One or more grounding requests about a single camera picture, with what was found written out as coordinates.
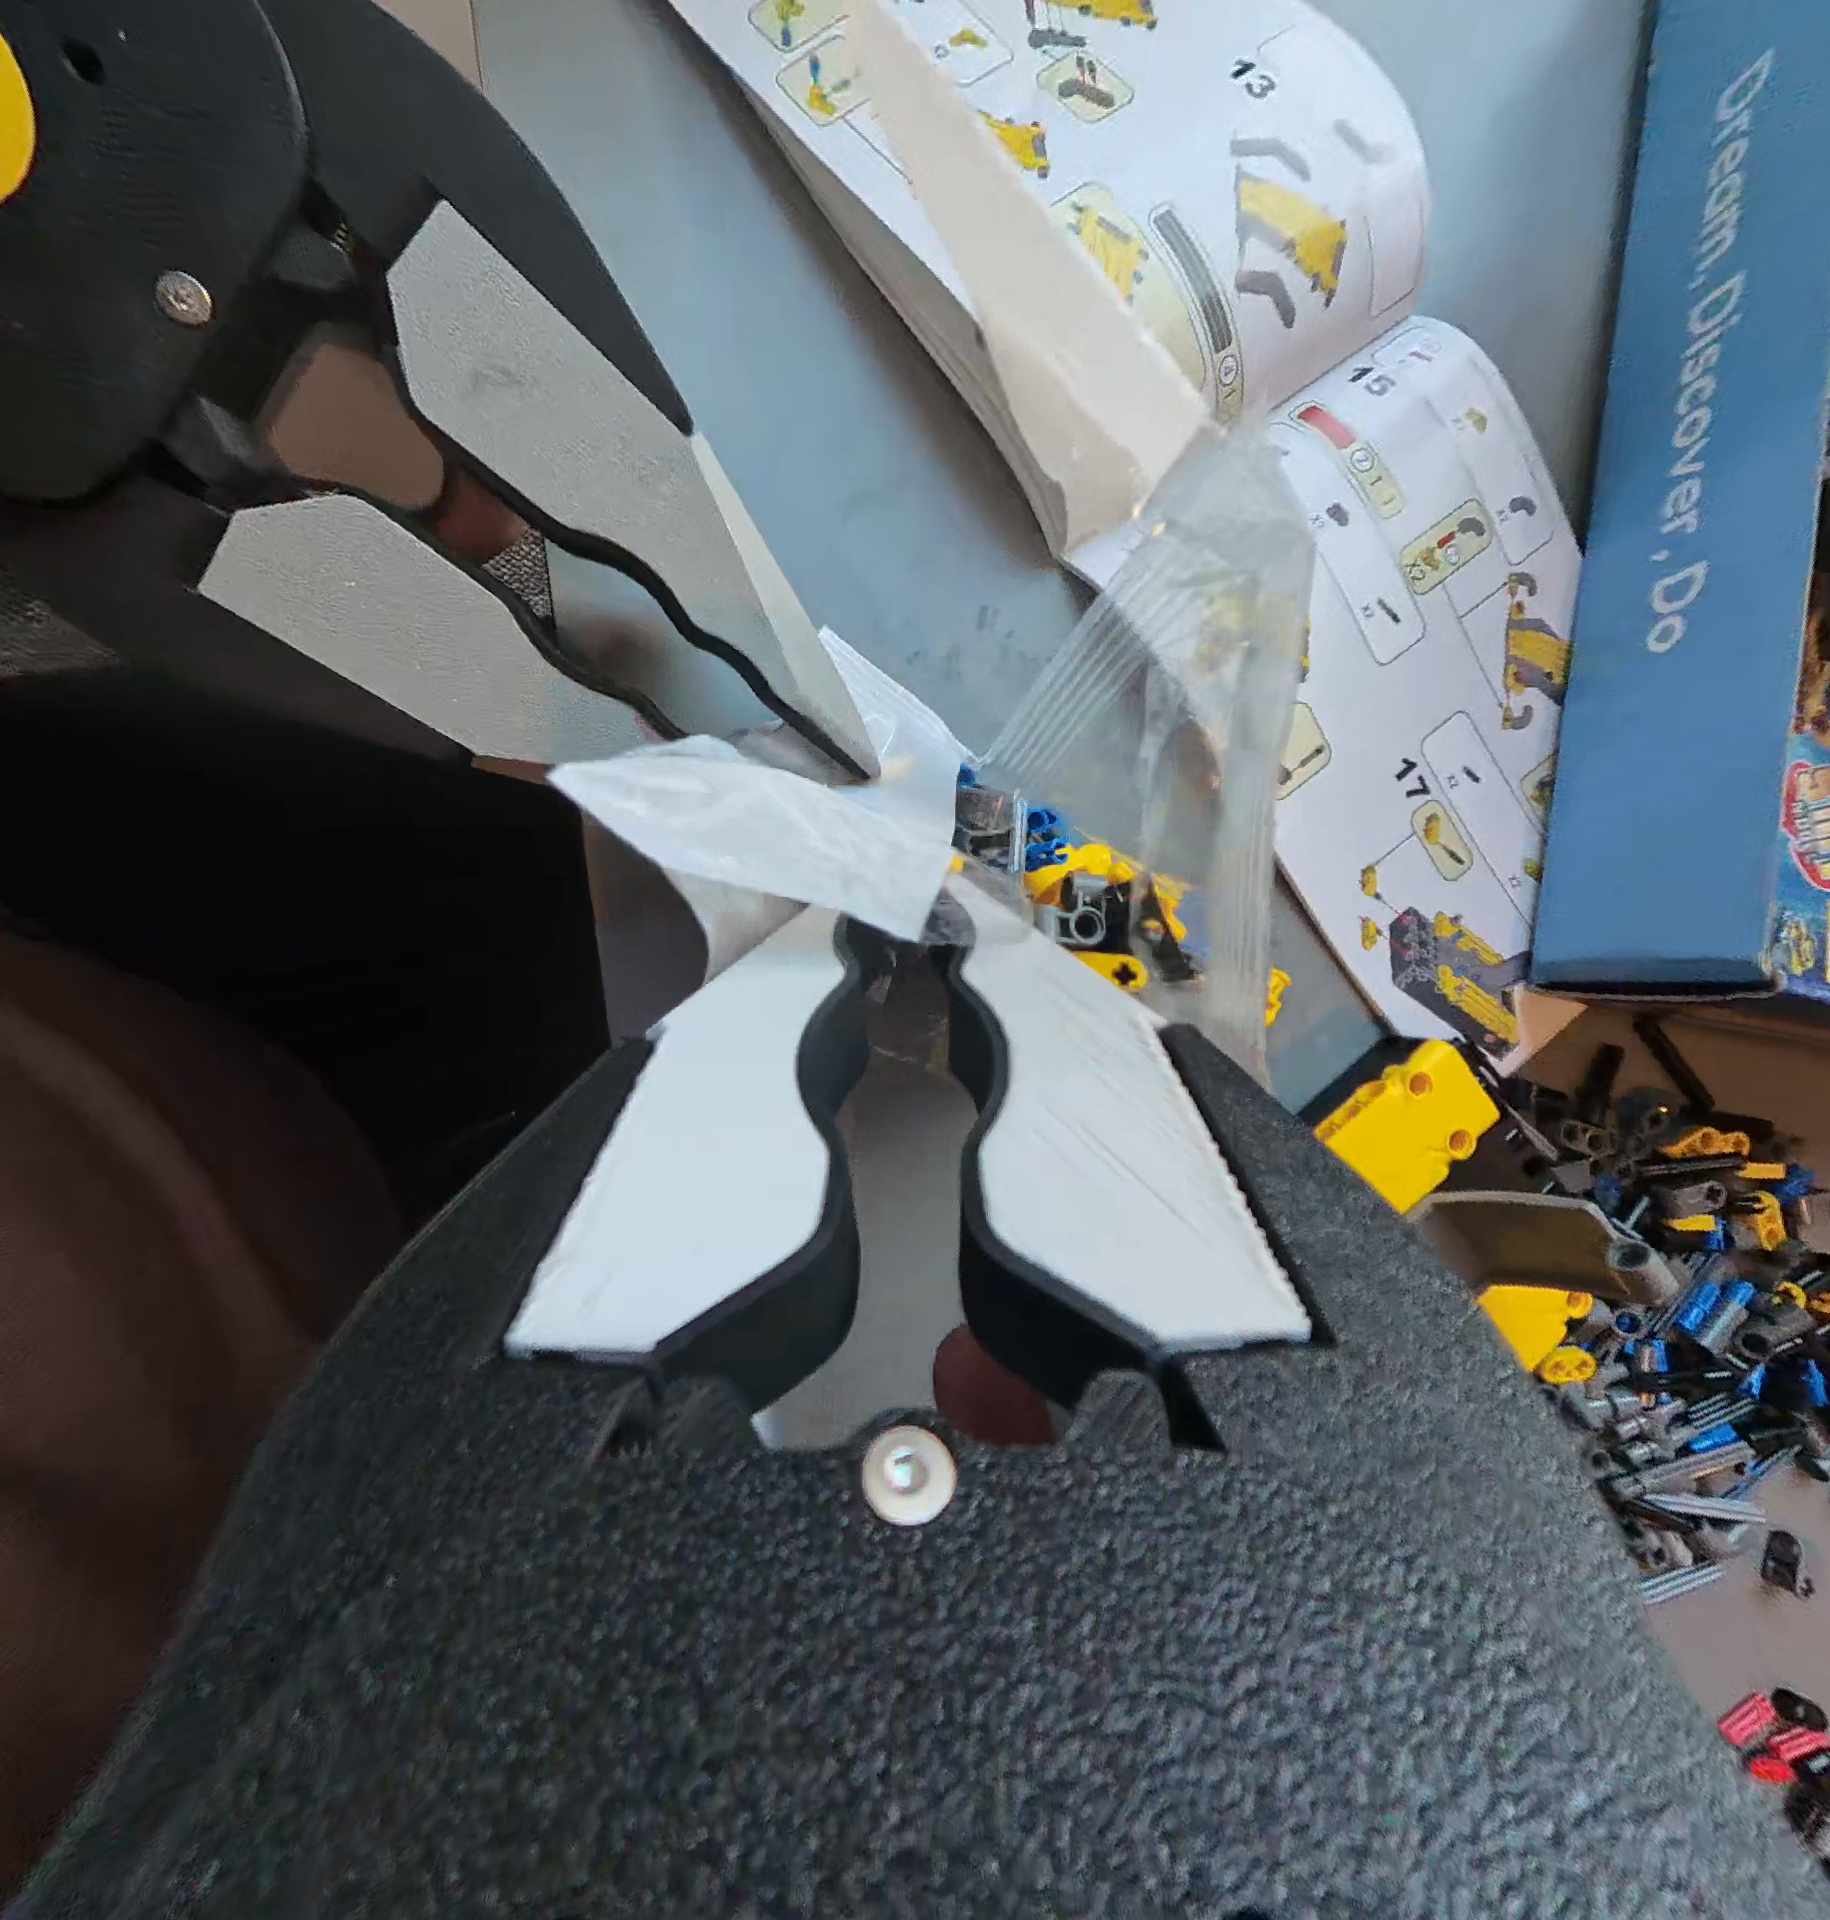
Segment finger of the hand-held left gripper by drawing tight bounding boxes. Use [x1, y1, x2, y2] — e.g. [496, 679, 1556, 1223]
[200, 493, 752, 769]
[389, 199, 883, 784]

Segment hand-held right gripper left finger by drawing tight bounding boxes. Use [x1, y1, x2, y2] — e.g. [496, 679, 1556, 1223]
[502, 900, 879, 1414]

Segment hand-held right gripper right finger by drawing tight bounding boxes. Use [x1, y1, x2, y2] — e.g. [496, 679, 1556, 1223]
[937, 876, 1316, 1414]

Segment clear bag of yellow blue parts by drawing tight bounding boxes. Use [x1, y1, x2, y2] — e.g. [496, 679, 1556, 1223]
[545, 433, 1318, 1084]

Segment pile of black red pins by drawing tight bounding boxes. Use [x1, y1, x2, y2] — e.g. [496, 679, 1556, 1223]
[1714, 1686, 1830, 1879]

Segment grey desk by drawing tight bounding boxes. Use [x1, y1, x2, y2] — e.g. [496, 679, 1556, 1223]
[471, 0, 1830, 1801]

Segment person's right hand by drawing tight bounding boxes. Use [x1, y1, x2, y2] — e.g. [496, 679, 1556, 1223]
[931, 1326, 1063, 1449]

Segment black battery box yellow assembly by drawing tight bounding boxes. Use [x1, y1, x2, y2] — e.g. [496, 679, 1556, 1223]
[1309, 1035, 1685, 1377]

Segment person's black trousers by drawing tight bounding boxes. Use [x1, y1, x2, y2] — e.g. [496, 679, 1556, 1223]
[0, 673, 613, 1216]

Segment pile of small connector pieces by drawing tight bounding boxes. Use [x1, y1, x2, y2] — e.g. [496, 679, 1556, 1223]
[1501, 1018, 1830, 1608]

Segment instruction booklet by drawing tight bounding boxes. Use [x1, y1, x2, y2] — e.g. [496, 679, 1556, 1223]
[665, 0, 1588, 1053]

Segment blue kit box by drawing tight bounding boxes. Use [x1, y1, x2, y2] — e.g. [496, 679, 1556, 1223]
[1528, 0, 1830, 1024]

